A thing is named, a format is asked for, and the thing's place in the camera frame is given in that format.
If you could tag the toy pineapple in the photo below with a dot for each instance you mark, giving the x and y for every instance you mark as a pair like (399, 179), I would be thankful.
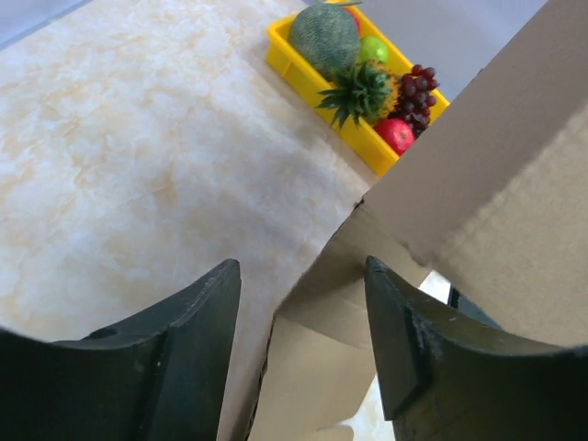
(368, 91)

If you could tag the red apple near front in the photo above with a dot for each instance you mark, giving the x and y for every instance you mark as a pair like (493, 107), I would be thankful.
(396, 133)

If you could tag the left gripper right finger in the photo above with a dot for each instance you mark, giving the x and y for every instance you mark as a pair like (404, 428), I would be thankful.
(445, 376)

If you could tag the brown cardboard box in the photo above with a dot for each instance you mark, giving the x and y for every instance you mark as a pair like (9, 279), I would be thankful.
(487, 214)

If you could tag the dark purple grape bunch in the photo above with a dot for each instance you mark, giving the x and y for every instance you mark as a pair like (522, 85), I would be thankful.
(415, 98)

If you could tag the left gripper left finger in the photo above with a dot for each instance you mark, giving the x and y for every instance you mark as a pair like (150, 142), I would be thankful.
(158, 375)

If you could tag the green netted melon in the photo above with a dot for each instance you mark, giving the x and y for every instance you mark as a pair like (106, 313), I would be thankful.
(326, 36)

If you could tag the red apple at back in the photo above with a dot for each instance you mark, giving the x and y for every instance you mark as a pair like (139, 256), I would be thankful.
(353, 15)

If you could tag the green apple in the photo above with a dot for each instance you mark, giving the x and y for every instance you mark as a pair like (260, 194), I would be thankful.
(373, 49)

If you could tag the red apple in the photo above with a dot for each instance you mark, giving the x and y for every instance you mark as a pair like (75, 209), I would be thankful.
(396, 133)
(353, 15)

